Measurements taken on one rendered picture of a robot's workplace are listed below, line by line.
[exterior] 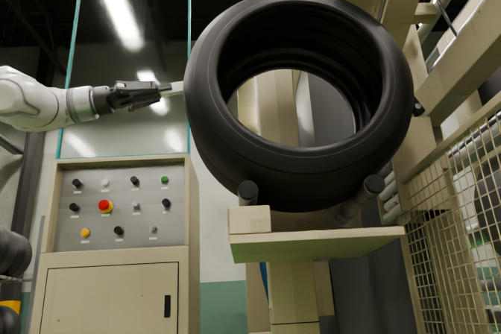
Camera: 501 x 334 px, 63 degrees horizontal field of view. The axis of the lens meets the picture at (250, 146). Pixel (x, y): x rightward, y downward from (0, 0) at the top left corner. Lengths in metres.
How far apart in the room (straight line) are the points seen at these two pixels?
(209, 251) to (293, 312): 8.99
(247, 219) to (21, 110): 0.52
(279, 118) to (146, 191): 0.65
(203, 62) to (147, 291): 0.90
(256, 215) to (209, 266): 9.28
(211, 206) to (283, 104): 9.07
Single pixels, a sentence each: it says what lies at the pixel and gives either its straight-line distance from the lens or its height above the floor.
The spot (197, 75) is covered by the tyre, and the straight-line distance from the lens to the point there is 1.00.
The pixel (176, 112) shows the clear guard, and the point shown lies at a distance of 1.81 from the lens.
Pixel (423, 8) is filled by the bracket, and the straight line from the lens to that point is 1.49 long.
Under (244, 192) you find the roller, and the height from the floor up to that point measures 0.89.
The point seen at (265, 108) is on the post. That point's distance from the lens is 1.39.
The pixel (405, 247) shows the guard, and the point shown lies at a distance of 1.35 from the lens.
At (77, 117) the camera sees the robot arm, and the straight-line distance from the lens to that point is 1.14.
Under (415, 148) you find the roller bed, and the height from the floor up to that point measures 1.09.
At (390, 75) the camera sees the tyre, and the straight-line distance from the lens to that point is 1.04.
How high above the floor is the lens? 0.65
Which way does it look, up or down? 22 degrees up
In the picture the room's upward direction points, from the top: 3 degrees counter-clockwise
